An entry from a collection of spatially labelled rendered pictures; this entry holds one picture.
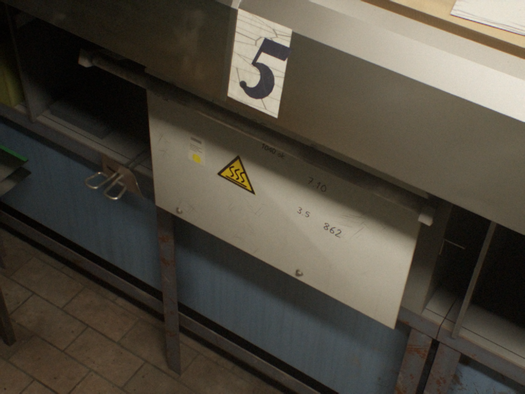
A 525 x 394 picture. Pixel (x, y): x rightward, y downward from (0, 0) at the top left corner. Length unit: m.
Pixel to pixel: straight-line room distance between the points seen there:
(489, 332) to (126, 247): 1.15
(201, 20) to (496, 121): 0.44
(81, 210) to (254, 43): 1.44
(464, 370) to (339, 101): 1.01
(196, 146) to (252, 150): 0.15
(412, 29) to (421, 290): 0.80
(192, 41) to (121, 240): 1.32
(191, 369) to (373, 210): 1.36
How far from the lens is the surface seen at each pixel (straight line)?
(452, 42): 1.03
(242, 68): 1.16
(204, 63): 1.20
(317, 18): 1.08
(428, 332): 1.81
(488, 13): 1.01
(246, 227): 1.68
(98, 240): 2.53
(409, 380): 1.98
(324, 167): 1.28
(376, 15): 1.06
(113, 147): 2.12
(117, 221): 2.38
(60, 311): 2.86
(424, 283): 1.70
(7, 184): 2.40
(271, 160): 1.51
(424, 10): 1.02
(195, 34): 1.19
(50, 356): 2.76
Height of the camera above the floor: 2.24
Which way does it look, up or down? 44 degrees down
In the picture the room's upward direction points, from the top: 4 degrees clockwise
